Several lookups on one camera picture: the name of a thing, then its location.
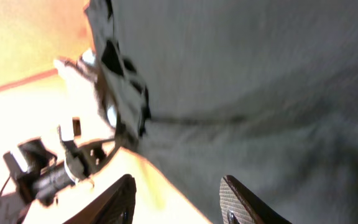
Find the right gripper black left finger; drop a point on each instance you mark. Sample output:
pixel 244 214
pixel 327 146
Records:
pixel 114 206

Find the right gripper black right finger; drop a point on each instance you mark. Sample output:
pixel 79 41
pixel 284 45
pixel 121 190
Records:
pixel 239 205

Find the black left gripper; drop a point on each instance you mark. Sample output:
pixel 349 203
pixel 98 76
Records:
pixel 109 98

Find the black t-shirt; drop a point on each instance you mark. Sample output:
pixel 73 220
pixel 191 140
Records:
pixel 264 90

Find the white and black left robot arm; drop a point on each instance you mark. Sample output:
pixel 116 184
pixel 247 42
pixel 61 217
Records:
pixel 35 171

